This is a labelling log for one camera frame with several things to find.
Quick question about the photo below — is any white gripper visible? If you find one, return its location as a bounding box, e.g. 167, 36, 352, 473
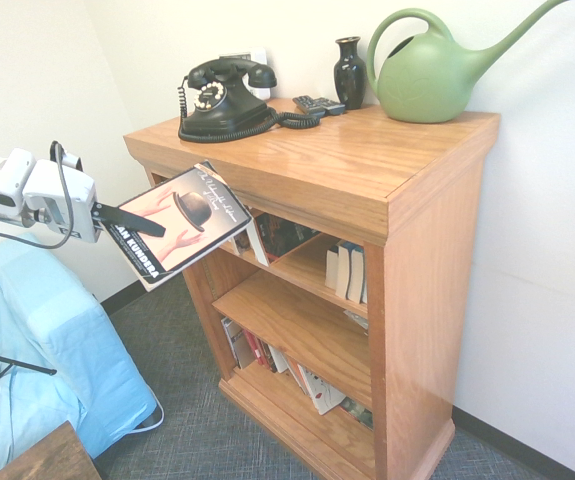
21, 158, 169, 246

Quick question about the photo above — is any Kundera paperback book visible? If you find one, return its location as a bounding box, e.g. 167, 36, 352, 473
102, 159, 255, 294

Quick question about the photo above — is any thick white paperback book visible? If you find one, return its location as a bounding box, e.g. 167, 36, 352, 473
231, 219, 271, 268

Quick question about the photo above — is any light blue cloth cover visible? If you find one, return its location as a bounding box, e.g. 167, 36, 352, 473
0, 229, 166, 480

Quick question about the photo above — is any black rotary telephone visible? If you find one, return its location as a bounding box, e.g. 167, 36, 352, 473
177, 57, 321, 144

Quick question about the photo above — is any dark cover paperback book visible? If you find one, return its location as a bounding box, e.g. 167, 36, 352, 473
255, 212, 321, 264

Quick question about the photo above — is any red spine paperback book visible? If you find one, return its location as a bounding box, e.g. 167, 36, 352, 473
240, 327, 264, 372
254, 337, 279, 374

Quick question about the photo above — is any white cover paperback book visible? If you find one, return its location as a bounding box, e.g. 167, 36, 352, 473
266, 344, 290, 376

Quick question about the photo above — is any white square alarm clock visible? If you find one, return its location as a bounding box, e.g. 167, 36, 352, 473
218, 46, 272, 101

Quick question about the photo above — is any dark wooden table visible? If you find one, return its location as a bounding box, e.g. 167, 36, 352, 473
0, 419, 104, 480

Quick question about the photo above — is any loose paper pile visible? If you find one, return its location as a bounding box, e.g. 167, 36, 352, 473
343, 309, 370, 335

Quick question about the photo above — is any white black magazine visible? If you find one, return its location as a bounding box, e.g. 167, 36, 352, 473
296, 364, 349, 417

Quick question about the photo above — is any black ceramic vase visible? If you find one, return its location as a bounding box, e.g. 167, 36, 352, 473
334, 36, 367, 111

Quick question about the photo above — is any dark cover flat book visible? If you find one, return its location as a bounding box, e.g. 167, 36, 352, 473
339, 394, 375, 432

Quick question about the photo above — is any wooden bookshelf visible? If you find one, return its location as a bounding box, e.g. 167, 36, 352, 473
123, 97, 502, 480

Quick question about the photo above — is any green plastic watering can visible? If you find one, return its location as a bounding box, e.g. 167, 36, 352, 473
365, 0, 573, 125

